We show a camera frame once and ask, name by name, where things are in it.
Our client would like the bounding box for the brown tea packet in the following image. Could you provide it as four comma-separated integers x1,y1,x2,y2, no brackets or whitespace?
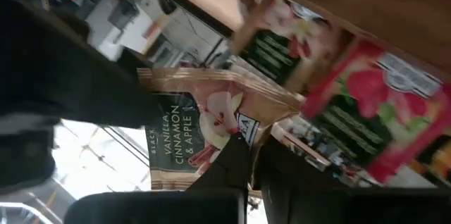
230,0,348,94
136,67,304,192

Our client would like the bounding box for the wooden three-compartment tray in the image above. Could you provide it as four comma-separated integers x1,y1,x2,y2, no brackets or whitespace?
230,0,451,80

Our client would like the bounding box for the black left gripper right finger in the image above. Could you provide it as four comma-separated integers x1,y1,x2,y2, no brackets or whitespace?
252,136,355,224

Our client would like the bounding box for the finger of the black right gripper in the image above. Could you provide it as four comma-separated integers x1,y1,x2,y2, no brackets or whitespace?
0,0,166,130

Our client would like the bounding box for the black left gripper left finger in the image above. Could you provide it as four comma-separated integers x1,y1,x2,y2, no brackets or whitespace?
186,134,253,224

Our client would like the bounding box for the red tea packet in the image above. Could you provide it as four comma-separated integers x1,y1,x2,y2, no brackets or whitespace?
301,39,451,186

